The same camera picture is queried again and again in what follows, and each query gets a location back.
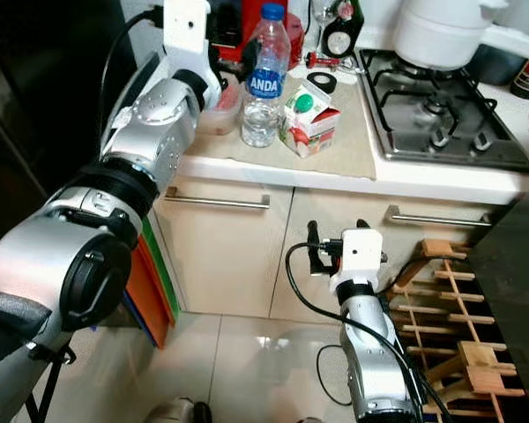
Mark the dark grey pot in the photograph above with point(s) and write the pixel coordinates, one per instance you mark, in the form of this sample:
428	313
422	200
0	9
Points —
498	66

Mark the red kitchen appliance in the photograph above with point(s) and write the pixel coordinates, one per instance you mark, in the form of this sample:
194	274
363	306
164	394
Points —
245	13

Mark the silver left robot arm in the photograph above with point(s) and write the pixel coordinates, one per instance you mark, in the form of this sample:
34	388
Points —
150	123

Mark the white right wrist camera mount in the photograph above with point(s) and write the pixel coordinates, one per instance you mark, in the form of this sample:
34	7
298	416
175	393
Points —
361	256

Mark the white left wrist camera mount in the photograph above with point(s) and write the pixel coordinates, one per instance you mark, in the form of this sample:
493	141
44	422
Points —
187	35

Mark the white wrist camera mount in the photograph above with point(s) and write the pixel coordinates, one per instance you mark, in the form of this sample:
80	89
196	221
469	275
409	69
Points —
187	35
361	256

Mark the white cooking pot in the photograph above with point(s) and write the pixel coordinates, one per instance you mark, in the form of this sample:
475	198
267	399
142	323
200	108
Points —
441	31

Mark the beige counter mat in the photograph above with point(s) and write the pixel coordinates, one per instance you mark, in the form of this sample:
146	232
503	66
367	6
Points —
344	159

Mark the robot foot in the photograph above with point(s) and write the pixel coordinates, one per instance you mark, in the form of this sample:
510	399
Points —
176	414

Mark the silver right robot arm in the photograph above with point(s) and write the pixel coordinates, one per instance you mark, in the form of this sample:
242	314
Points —
375	352

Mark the green-capped drink carton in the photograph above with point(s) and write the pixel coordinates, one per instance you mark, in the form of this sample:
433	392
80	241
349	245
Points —
309	123

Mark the clear blue-capped water bottle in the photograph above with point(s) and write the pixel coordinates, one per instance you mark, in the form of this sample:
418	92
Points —
264	88

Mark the wooden slatted rack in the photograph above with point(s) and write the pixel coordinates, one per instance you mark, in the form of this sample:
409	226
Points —
476	361

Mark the clear wine glass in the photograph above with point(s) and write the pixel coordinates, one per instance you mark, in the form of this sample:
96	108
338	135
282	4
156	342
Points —
322	11

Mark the tall black fridge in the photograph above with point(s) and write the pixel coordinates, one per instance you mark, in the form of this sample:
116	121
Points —
35	88

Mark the black round dial timer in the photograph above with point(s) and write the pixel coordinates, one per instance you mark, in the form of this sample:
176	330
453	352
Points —
339	40

